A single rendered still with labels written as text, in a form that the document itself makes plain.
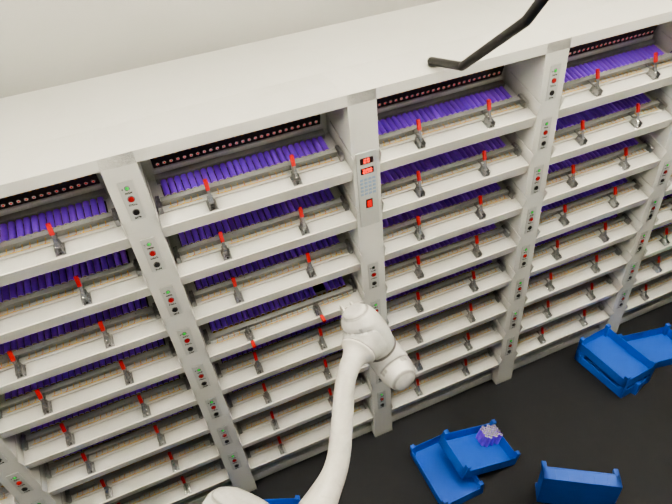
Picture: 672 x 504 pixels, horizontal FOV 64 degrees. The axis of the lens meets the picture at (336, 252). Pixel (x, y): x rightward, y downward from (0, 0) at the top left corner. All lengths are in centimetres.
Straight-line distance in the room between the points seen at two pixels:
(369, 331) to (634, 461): 176
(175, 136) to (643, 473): 240
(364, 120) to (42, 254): 99
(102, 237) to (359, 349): 79
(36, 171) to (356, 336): 92
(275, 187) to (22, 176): 67
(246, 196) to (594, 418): 206
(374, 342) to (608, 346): 194
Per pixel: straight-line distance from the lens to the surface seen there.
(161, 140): 153
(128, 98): 186
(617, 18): 221
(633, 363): 318
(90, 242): 167
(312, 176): 170
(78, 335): 193
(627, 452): 295
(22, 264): 170
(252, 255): 176
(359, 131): 167
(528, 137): 211
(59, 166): 155
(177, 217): 165
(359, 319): 145
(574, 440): 291
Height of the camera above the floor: 238
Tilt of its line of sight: 39 degrees down
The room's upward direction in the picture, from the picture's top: 7 degrees counter-clockwise
